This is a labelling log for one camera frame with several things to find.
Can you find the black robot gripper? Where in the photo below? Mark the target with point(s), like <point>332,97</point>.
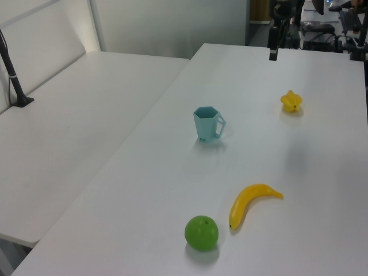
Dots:
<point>273,37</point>

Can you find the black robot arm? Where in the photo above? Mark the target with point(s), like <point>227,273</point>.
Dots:
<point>289,17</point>

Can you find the teal hexagonal plastic mug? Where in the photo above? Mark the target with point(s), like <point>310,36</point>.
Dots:
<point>205,125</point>

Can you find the yellow toy starfruit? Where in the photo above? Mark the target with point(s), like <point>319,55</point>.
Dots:
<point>291,101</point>

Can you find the black bag on desk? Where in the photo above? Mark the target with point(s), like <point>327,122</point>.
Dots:
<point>317,26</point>

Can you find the yellow toy banana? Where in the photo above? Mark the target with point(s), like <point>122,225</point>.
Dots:
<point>244,201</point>

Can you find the green toy apple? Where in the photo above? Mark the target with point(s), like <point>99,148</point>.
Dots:
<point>201,233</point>

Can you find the white partition panel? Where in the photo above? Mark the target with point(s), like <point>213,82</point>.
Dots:
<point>40,34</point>

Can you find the black camera stand clamp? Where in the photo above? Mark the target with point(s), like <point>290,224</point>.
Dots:
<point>358,46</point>

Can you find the black camera pole with base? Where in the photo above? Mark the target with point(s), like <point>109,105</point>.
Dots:
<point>11,74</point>

